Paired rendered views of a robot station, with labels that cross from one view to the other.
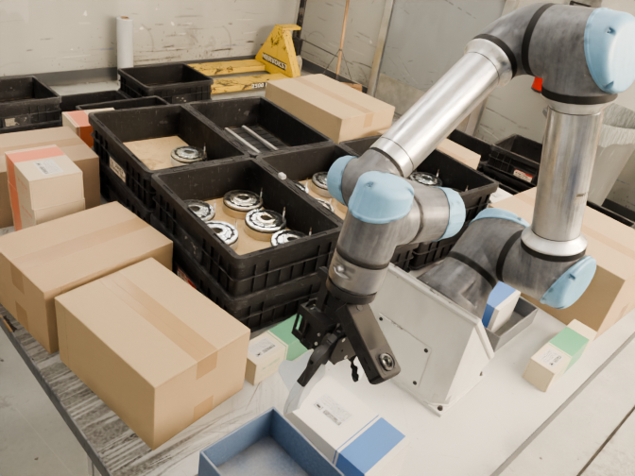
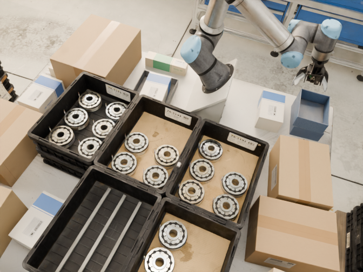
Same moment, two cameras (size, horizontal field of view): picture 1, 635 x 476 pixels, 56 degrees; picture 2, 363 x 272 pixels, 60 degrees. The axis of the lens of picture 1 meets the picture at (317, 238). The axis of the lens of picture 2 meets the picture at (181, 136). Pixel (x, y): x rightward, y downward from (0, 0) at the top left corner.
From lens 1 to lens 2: 1.81 m
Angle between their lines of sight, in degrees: 79
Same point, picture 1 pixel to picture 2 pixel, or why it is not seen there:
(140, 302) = (305, 176)
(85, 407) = not seen: hidden behind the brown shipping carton
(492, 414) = not seen: hidden behind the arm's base
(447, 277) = (223, 68)
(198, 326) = (295, 150)
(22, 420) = not seen: outside the picture
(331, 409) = (272, 110)
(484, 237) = (208, 51)
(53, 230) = (306, 251)
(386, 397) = (232, 110)
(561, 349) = (171, 60)
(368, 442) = (274, 97)
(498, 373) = (188, 82)
